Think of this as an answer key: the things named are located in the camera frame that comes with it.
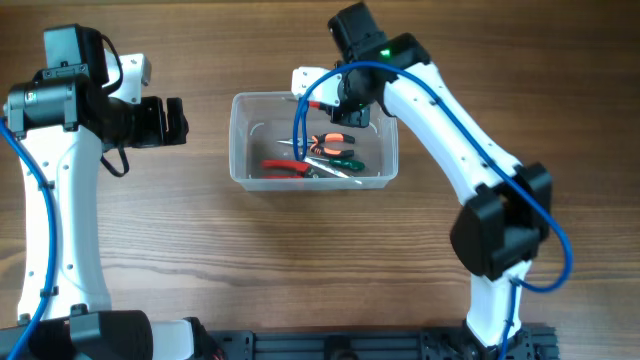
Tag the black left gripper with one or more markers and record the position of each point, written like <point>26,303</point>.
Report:
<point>160,121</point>

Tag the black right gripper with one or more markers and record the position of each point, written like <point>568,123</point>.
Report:
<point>351,113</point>

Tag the orange black needle-nose pliers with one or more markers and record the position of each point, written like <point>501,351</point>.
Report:
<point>317,145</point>

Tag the red handled cutter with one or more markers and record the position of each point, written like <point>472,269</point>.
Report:
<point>289,169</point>

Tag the clear plastic container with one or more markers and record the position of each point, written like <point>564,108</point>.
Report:
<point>261,128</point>

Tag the red black screwdriver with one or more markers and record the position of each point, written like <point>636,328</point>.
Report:
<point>311,104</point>

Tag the green handled screwdriver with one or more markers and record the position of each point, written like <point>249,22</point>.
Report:
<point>348,164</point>

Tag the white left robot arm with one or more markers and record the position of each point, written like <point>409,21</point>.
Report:
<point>60,125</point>

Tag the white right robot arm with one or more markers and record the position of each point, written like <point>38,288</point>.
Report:
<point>497,234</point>

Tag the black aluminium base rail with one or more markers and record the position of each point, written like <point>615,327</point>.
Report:
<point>433,343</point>

